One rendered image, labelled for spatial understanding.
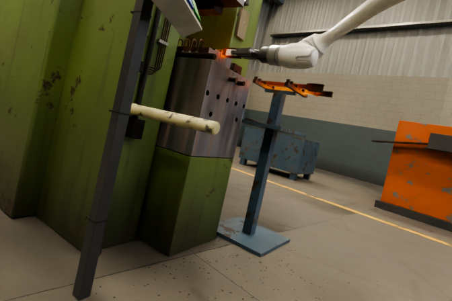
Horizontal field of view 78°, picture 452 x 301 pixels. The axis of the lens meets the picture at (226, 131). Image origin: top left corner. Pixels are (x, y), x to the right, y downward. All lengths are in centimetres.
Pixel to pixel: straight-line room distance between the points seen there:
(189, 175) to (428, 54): 828
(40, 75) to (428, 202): 425
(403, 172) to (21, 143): 417
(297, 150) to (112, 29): 398
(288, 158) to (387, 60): 519
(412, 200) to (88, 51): 407
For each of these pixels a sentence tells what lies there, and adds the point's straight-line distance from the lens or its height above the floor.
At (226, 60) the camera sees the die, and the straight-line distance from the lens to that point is 149.
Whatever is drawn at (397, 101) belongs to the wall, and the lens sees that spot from 884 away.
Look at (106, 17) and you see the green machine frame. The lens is 142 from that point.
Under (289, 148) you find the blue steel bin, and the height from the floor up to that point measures 52.
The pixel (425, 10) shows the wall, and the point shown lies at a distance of 959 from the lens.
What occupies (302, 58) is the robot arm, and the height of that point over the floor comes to 97.
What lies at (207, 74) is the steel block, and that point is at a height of 84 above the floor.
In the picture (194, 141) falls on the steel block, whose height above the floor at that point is 54.
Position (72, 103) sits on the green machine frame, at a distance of 149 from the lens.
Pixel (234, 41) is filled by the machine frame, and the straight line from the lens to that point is 180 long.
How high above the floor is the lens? 63
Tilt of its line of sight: 1 degrees down
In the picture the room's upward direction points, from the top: 13 degrees clockwise
